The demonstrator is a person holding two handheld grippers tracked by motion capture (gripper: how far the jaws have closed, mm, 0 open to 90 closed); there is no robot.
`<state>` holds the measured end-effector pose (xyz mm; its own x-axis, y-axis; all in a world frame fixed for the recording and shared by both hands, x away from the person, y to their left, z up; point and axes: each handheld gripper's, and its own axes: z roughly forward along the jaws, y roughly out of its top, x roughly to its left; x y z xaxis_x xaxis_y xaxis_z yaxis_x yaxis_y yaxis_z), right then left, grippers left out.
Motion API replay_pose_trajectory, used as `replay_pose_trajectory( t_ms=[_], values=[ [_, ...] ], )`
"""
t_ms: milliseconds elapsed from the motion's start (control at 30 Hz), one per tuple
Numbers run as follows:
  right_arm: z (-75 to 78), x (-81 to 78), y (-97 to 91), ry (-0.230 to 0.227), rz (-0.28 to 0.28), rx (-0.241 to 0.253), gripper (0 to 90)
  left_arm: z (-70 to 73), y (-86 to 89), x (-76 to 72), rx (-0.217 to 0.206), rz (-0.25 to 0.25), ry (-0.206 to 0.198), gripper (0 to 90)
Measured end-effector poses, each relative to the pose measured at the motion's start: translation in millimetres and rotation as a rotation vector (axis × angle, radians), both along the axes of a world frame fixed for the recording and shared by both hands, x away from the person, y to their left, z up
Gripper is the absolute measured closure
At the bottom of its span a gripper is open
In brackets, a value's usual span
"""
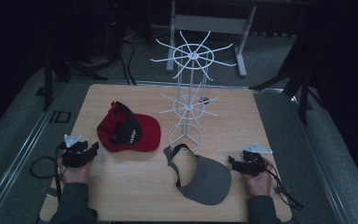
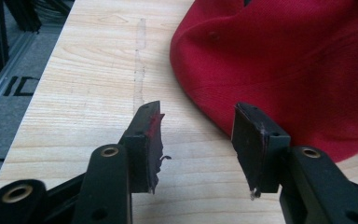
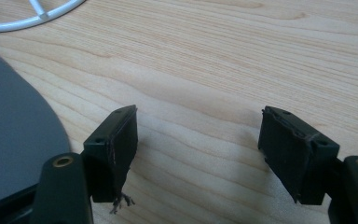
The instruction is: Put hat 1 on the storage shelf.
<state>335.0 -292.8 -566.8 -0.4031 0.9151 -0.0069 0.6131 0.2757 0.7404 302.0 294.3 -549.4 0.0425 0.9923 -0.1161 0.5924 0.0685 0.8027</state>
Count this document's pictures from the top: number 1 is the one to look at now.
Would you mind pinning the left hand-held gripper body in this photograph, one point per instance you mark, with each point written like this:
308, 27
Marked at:
72, 158

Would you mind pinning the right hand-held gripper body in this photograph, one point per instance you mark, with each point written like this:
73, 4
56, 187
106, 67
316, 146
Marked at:
254, 163

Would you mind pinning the gray sun visor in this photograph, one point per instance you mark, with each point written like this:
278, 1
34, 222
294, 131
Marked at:
209, 183

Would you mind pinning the red baseball cap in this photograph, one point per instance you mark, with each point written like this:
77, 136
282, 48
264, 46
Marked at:
147, 130

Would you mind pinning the person's left hand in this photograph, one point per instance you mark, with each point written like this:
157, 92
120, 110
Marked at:
74, 175

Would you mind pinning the person's right hand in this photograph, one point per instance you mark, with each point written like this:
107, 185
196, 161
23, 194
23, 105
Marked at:
259, 185

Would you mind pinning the black tripod stand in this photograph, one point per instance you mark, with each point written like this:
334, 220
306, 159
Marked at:
48, 81
304, 93

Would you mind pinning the metal floor rail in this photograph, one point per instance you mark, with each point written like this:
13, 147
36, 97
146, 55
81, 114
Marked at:
320, 155
18, 155
174, 82

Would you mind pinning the white metal desk frame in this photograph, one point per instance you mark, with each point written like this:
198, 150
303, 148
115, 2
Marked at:
209, 24

